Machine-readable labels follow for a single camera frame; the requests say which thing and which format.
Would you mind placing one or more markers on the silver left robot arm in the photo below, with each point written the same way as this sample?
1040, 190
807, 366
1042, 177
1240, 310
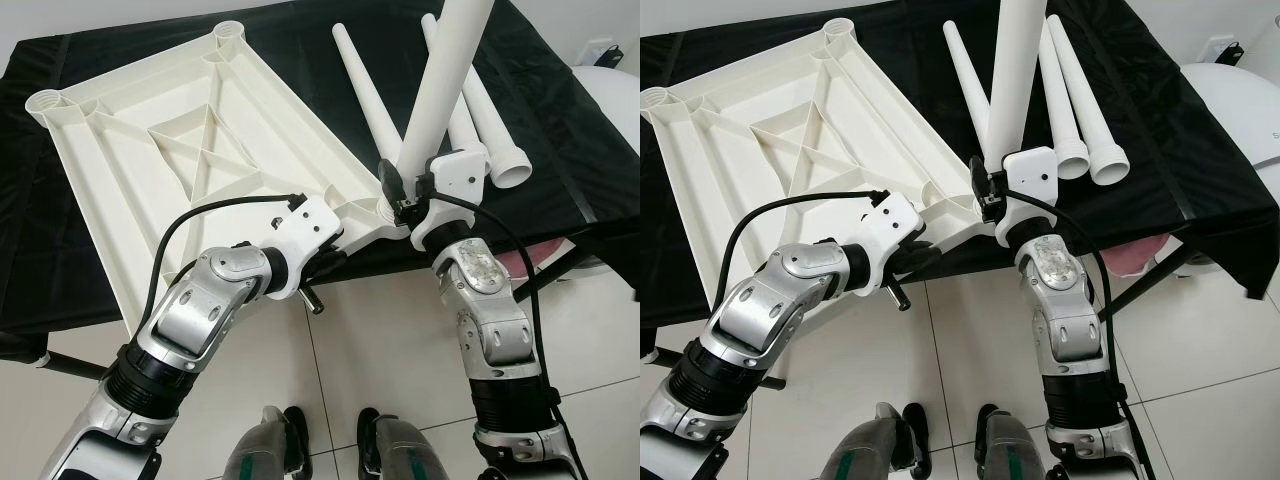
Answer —
190, 320
760, 320

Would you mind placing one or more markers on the pink object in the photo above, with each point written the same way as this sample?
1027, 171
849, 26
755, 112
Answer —
530, 260
1135, 258

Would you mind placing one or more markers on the white wall socket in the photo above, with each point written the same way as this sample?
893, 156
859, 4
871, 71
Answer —
593, 46
1214, 45

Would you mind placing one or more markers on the white plastic table top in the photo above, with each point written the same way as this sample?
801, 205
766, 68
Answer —
720, 170
120, 170

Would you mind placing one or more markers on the grey robot leg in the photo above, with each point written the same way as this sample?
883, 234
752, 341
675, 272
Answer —
870, 452
262, 455
402, 458
1012, 456

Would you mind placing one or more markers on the black power plug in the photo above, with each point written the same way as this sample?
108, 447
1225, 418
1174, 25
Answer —
612, 57
1232, 54

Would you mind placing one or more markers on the black tablecloth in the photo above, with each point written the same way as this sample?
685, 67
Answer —
580, 140
1180, 140

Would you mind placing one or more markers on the black metal table leg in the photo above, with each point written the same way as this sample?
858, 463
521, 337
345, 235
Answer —
550, 275
78, 366
672, 360
1150, 285

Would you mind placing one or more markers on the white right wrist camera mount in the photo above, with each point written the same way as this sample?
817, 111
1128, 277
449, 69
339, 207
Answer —
1030, 170
462, 172

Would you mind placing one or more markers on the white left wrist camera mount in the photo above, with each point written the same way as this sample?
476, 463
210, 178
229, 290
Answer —
890, 222
305, 225

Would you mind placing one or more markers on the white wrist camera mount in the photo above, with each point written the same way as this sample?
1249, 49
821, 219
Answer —
305, 225
462, 172
1030, 170
890, 222

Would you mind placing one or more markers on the grey robot right leg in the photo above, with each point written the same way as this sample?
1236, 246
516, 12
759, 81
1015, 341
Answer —
402, 458
1012, 456

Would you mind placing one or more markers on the white plastic table leg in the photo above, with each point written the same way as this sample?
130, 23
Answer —
440, 80
1055, 90
1090, 110
430, 28
495, 125
362, 85
965, 80
1015, 70

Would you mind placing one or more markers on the grey robot left leg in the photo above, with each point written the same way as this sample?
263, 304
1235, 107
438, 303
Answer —
870, 452
262, 455

